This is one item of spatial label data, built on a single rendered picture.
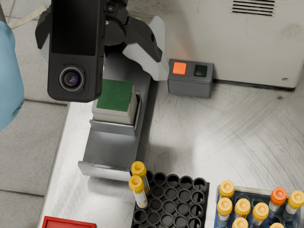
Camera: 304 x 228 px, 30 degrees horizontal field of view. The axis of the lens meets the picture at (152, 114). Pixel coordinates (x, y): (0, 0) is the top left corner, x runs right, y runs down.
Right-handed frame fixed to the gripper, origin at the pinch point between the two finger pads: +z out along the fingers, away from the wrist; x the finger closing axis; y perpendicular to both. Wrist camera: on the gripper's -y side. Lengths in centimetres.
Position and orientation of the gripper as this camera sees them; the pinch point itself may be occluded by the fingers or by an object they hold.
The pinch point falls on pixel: (106, 76)
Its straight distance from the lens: 64.9
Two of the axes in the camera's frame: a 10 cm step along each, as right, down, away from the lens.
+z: 0.8, 4.1, 9.1
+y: 1.7, -9.0, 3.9
